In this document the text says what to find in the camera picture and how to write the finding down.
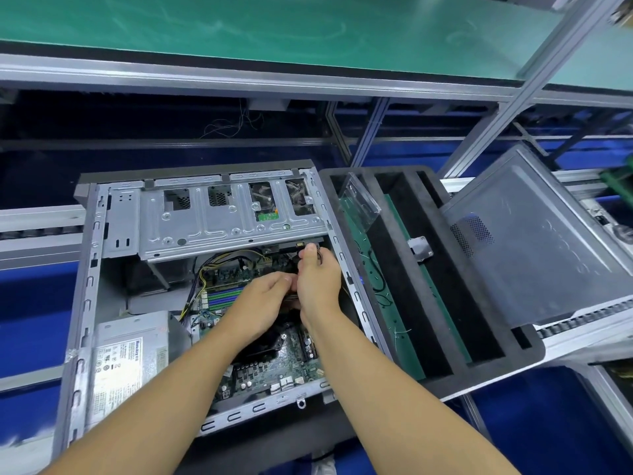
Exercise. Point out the silver power supply unit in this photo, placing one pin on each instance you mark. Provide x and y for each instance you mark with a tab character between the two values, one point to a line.
123	370

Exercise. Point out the person's right hand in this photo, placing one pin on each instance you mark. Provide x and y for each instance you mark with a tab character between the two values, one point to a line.
317	291

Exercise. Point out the grey open computer case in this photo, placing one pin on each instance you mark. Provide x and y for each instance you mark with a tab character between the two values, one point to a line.
84	301

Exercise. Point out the person's right thumb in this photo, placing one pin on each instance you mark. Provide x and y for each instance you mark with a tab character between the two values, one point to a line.
303	257

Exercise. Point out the black foam tray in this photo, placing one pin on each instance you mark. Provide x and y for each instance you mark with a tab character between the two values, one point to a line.
445	331

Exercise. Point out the small grey metal bracket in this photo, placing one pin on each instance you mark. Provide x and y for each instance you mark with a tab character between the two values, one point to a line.
420	248

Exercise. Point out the clear plastic cover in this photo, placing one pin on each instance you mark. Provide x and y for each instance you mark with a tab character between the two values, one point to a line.
361	202

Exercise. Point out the silver metal drive cage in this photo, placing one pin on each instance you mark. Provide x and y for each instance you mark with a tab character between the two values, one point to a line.
198	227

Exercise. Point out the green conveyor mat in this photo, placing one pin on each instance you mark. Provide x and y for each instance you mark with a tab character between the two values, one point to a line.
247	24

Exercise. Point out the green motherboard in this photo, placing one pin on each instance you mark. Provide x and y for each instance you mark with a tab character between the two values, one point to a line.
257	375

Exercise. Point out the hard drive with green board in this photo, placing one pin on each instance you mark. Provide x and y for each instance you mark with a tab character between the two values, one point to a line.
267	216

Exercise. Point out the person's right forearm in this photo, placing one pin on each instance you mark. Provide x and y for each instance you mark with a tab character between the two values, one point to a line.
395	405

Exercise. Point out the person's left forearm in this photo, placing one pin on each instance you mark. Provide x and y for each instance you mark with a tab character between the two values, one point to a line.
163	395

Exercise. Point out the green plastic part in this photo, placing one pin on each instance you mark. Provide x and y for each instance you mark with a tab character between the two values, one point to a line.
618	185

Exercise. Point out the aluminium workstation frame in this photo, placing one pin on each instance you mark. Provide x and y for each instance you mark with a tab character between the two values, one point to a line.
198	76

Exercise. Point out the green board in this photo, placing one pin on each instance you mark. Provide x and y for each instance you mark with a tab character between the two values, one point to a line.
435	291
390	316

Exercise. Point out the grey computer side panel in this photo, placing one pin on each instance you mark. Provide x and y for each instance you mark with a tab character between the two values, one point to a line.
534	242

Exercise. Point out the person's left thumb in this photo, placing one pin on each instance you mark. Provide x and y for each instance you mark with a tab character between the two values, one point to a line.
277	278

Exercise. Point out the person's left hand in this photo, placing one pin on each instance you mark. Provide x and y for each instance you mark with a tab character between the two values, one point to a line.
259	301

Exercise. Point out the black processor cooler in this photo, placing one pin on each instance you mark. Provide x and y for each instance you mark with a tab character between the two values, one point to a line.
269	343

